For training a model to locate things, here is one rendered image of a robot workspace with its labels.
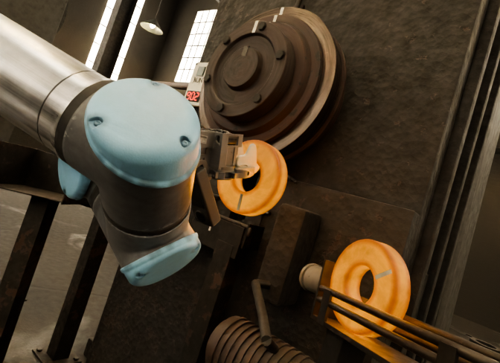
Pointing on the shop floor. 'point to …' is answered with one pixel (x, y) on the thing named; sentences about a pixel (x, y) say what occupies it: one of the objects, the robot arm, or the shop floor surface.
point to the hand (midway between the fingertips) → (253, 168)
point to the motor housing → (247, 345)
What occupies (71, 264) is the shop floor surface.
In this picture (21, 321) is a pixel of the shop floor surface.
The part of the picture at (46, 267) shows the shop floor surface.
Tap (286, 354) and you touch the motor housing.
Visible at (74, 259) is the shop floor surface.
